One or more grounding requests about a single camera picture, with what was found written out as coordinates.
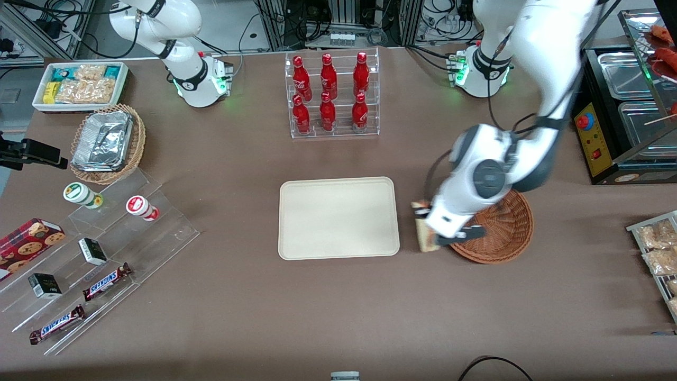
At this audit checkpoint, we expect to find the black camera device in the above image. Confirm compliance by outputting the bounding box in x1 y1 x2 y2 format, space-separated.
0 134 69 171

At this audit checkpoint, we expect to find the clear snack bag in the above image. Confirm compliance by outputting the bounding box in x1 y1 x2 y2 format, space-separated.
636 219 677 250
642 249 677 276

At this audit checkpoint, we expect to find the triangular sandwich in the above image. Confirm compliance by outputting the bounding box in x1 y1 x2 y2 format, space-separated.
412 199 441 253

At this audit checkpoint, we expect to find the snickers chocolate bar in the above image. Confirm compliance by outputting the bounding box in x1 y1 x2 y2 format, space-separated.
29 304 86 346
82 262 133 302

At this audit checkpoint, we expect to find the aluminium frame rack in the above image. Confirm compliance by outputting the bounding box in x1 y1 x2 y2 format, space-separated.
253 0 425 52

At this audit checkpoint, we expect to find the clear acrylic bottle rack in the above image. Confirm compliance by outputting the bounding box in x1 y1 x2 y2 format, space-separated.
285 48 380 139

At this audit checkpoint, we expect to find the small black box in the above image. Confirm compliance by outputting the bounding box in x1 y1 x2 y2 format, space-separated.
78 238 108 266
28 273 63 300

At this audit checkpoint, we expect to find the red cookie box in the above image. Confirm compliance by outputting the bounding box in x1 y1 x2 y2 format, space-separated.
0 217 66 282

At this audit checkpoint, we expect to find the white snack bin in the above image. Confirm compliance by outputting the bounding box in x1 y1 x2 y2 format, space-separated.
32 62 130 114

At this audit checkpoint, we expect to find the large clear cracker bag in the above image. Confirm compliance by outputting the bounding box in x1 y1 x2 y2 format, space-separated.
55 78 116 105

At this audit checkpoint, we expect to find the brown wicker basket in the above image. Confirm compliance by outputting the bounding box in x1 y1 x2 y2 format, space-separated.
449 189 534 264

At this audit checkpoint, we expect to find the black floor cable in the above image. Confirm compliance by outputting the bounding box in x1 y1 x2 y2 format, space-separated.
457 356 534 381

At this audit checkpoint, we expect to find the clear acrylic stepped display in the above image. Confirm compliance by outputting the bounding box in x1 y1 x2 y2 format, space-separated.
0 168 201 357

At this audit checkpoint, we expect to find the steel warmer pan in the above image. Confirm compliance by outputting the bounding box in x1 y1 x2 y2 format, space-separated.
617 100 677 155
597 51 657 101

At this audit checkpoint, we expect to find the green cap yogurt bottle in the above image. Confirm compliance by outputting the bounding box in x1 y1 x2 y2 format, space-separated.
63 182 104 210

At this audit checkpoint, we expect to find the beige plastic tray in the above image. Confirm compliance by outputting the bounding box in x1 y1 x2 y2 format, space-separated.
278 177 400 261

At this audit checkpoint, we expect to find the light wicker basket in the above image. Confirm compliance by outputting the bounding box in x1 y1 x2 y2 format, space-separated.
70 104 147 185

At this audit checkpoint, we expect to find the aluminium foil container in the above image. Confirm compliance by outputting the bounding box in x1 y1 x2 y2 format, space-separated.
72 111 133 173

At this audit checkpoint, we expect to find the red cap yogurt bottle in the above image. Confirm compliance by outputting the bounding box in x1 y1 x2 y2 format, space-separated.
125 195 160 222

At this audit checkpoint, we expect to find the black food warmer machine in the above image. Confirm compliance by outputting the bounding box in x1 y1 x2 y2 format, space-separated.
572 8 677 186

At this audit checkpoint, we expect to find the red cola bottle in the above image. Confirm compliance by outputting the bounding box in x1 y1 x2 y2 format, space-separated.
351 93 369 132
292 56 313 102
320 53 339 100
292 95 312 135
319 92 337 132
353 52 371 97

